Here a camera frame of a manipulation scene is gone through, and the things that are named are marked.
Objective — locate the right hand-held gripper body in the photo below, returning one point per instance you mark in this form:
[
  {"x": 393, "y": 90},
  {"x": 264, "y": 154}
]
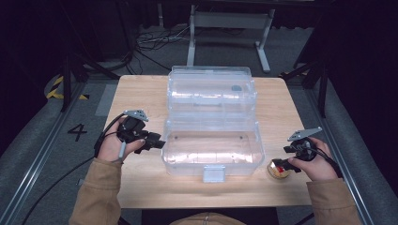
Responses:
[{"x": 302, "y": 148}]

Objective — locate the person's right hand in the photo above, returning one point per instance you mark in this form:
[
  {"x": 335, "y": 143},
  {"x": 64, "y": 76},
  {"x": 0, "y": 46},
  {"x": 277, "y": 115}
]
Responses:
[{"x": 319, "y": 165}]

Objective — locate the person's tan jacket torso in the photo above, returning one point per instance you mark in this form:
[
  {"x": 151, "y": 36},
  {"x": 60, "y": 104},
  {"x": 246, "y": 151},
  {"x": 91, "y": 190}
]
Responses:
[{"x": 208, "y": 219}]

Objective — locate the clear plastic storage box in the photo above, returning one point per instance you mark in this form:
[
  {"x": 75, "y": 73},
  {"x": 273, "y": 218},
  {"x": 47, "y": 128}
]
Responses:
[{"x": 212, "y": 125}]

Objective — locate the aluminium floor rail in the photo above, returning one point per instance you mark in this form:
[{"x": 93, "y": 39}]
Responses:
[
  {"x": 359, "y": 193},
  {"x": 37, "y": 159}
]

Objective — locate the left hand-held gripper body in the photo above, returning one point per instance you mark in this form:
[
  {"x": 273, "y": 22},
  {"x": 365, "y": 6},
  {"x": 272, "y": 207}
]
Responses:
[{"x": 133, "y": 129}]

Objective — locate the person's left hand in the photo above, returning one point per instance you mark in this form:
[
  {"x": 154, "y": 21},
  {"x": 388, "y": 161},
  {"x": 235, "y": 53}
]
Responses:
[{"x": 112, "y": 150}]

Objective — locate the grey metal desk frame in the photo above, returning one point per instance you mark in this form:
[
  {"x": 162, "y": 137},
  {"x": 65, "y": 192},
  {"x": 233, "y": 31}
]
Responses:
[{"x": 230, "y": 20}]

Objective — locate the yellow black hazard tape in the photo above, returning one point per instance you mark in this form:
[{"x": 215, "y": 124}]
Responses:
[{"x": 53, "y": 93}]

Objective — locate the black tripod stand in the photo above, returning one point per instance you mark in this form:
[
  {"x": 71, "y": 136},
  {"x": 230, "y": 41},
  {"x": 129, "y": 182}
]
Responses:
[
  {"x": 322, "y": 84},
  {"x": 66, "y": 81}
]

